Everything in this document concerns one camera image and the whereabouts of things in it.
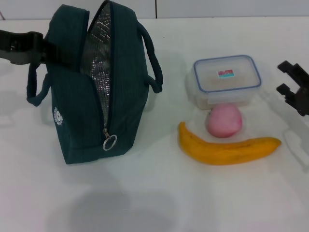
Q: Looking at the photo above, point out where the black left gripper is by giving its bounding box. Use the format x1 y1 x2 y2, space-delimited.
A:
0 29 72 66

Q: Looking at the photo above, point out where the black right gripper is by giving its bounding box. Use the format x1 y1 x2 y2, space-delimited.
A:
276 60 309 116

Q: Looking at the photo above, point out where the dark teal insulated lunch bag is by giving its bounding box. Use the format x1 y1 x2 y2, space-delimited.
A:
26 0 164 165

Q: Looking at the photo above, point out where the clear blue-rimmed food container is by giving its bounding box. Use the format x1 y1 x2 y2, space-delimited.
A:
185 54 263 111

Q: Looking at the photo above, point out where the pink toy peach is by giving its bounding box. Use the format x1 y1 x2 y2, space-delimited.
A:
205 103 243 138

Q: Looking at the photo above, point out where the metal zipper pull ring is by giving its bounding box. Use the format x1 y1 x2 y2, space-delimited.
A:
102 128 118 152

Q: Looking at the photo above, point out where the yellow banana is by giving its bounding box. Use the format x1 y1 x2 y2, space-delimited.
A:
178 121 282 166

